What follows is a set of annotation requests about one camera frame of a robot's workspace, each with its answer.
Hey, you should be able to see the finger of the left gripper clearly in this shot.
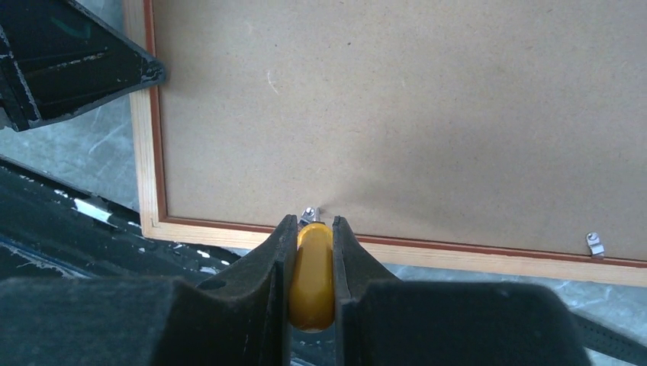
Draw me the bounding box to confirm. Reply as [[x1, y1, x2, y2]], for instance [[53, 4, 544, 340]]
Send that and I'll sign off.
[[1, 1, 166, 132]]

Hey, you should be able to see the yellow handle screwdriver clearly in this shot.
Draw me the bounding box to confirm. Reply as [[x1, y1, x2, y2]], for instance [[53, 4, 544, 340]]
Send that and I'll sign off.
[[288, 222, 335, 333]]

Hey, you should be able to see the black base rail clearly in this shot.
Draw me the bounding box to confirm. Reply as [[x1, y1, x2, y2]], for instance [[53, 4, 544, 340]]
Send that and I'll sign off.
[[1, 160, 646, 365]]

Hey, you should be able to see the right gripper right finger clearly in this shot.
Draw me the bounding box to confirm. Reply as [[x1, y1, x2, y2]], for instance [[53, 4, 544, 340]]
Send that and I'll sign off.
[[333, 217, 590, 365]]

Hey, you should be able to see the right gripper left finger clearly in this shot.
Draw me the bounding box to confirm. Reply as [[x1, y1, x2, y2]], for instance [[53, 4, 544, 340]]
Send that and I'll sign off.
[[1, 215, 298, 365]]

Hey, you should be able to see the red wooden picture frame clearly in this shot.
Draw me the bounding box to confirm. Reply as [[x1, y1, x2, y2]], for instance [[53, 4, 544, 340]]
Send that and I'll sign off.
[[122, 0, 647, 289]]

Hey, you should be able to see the metal turn clip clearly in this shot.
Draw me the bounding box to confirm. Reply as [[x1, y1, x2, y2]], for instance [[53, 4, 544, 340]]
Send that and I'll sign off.
[[298, 207, 324, 227], [586, 232, 605, 258]]

